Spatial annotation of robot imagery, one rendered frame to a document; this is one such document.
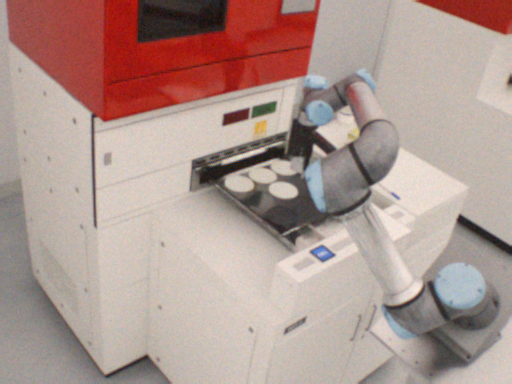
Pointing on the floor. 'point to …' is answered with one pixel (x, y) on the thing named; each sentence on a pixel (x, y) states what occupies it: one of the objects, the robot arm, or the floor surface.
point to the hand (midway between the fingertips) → (304, 175)
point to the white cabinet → (159, 241)
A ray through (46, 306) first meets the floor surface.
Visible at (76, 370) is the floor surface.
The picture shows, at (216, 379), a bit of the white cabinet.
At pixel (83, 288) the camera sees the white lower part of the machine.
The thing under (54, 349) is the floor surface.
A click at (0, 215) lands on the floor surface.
